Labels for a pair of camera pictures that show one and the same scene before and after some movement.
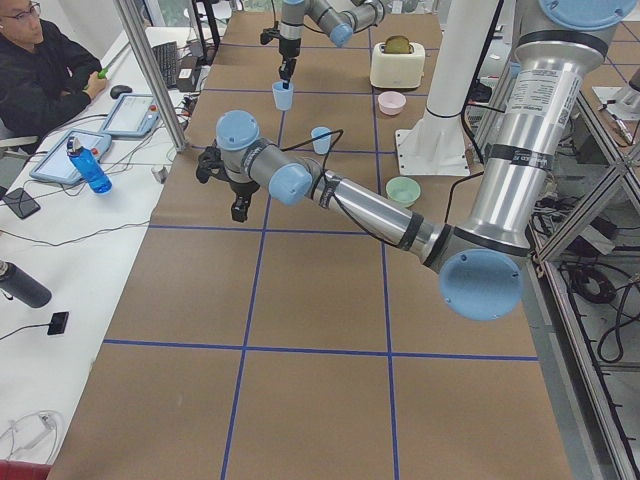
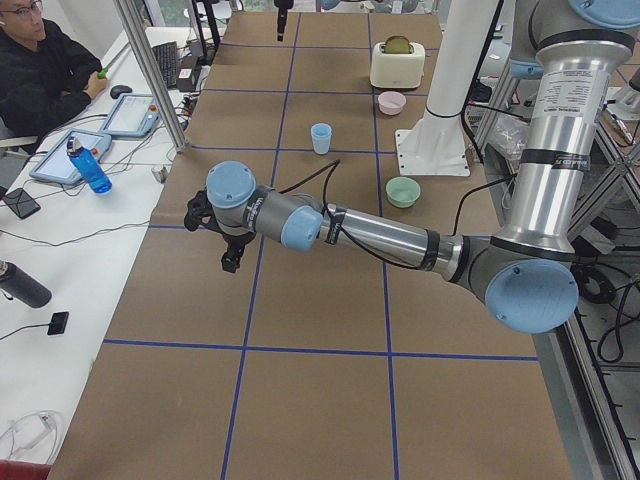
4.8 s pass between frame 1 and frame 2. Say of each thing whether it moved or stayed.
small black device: stayed
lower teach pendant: stayed
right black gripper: moved
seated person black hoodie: stayed
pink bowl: stayed
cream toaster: stayed
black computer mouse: stayed
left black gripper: moved
